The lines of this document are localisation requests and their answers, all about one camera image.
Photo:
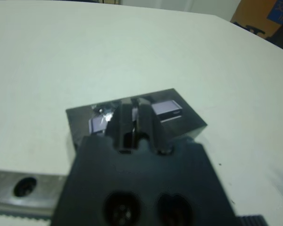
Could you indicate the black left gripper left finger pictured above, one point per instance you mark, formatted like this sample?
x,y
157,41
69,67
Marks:
x,y
122,124

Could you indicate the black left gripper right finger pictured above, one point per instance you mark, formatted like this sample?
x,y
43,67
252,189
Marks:
x,y
148,124

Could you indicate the black box lid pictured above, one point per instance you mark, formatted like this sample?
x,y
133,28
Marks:
x,y
179,122

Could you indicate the brown cardboard box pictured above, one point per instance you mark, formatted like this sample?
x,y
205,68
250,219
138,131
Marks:
x,y
252,13

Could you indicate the blue printed sign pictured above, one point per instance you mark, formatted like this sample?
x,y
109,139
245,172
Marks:
x,y
280,10

